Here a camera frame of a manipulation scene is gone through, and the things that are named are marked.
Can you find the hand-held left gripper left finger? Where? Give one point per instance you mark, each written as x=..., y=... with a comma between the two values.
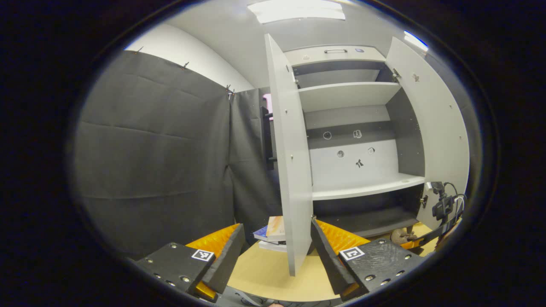
x=228, y=260

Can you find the large ceiling light panel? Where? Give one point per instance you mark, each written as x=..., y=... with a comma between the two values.
x=296, y=10

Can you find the small ceiling light panel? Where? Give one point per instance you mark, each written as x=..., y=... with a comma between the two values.
x=416, y=40

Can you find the grey shoe cabinet door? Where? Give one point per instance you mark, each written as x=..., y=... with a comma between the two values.
x=439, y=128
x=292, y=170

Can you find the blue cover book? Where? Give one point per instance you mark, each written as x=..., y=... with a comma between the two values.
x=261, y=233

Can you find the grey shoe cabinet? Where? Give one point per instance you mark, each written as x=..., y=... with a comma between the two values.
x=345, y=96

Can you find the grey cabinet drawer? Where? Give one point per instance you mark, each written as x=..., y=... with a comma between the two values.
x=307, y=55

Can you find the brown shoe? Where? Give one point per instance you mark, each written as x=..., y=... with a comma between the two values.
x=401, y=236

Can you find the orange cover book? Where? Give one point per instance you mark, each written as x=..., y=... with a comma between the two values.
x=276, y=227

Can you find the black backdrop cloth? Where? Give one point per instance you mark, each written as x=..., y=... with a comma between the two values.
x=149, y=149

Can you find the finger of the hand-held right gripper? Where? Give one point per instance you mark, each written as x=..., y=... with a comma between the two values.
x=416, y=244

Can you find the white book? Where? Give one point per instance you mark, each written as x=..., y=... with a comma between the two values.
x=271, y=246

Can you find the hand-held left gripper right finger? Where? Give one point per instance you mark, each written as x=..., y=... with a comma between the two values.
x=330, y=260

